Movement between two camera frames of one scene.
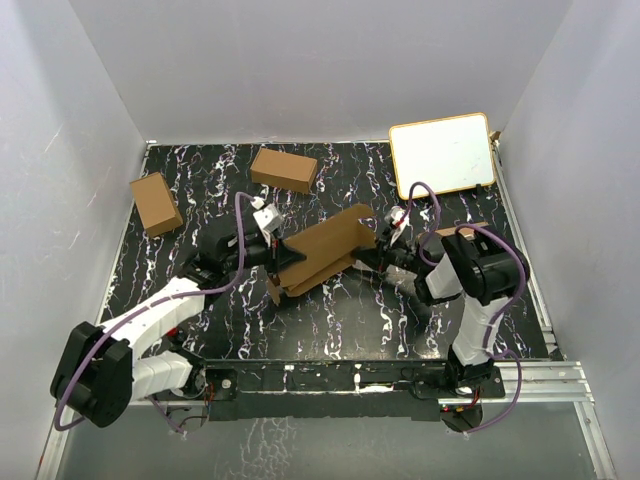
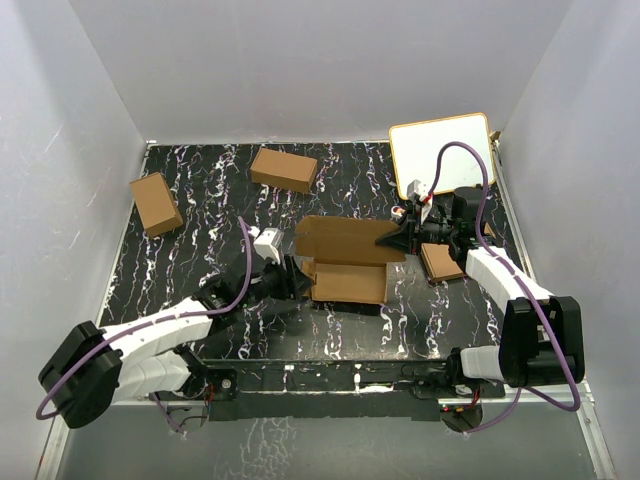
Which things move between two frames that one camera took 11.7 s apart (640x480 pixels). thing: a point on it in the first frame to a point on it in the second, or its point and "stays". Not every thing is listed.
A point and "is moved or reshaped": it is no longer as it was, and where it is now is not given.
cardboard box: [328, 248] is moved or reshaped
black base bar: [327, 388] stays
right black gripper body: [401, 255] to [439, 229]
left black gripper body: [258, 253] to [272, 283]
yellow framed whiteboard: [448, 154] stays
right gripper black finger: [371, 256] to [400, 238]
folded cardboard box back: [285, 171] stays
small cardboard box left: [155, 204] stays
